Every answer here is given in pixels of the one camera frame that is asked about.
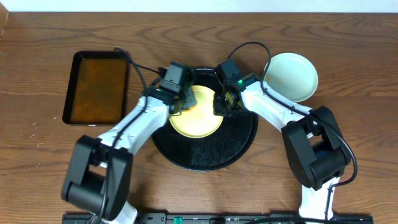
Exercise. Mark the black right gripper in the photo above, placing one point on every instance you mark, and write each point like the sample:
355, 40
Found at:
219, 109

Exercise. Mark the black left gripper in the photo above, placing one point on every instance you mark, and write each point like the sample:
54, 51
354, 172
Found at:
184, 89

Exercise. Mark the yellow plate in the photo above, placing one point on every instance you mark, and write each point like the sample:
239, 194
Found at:
199, 121

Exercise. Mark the mint green plate top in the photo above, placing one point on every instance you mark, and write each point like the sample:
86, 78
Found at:
293, 76

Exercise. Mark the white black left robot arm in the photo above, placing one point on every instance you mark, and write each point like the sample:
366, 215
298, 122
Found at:
99, 173

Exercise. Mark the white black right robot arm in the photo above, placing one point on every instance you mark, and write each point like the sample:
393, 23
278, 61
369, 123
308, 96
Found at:
316, 150

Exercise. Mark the black round serving tray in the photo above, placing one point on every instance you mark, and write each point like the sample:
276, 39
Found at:
216, 151

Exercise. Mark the black rectangular water tray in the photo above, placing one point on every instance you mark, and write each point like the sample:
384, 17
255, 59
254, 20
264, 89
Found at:
96, 93

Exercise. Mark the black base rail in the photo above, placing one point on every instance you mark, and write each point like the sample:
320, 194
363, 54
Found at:
161, 218

